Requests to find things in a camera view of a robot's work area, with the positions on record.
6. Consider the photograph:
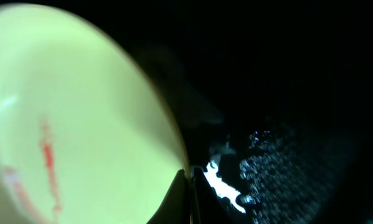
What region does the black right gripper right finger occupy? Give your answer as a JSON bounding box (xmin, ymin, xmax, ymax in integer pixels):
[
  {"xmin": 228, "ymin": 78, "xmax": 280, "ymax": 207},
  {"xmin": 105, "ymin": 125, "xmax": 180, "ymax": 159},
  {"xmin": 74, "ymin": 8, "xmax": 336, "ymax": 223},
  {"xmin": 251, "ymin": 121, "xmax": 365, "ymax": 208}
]
[{"xmin": 191, "ymin": 167, "xmax": 232, "ymax": 224}]

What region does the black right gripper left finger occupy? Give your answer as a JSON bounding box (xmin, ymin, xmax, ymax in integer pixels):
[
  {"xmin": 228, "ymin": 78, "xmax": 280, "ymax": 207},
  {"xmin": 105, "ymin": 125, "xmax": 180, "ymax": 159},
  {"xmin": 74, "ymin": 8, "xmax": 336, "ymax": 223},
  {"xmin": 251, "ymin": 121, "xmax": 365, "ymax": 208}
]
[{"xmin": 147, "ymin": 169, "xmax": 191, "ymax": 224}]

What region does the yellow plate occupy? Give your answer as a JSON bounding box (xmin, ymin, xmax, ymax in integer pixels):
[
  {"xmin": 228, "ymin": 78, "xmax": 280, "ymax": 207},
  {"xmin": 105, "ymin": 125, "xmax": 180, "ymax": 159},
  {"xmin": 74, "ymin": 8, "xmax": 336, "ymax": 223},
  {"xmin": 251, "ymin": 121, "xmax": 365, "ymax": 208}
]
[{"xmin": 0, "ymin": 4, "xmax": 188, "ymax": 224}]

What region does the black round tray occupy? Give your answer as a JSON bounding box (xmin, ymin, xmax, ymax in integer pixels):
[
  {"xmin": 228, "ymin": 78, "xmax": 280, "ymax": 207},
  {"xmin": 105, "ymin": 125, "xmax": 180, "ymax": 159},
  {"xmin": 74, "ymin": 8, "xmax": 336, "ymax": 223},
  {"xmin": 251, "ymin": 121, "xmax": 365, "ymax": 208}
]
[{"xmin": 97, "ymin": 1, "xmax": 373, "ymax": 223}]

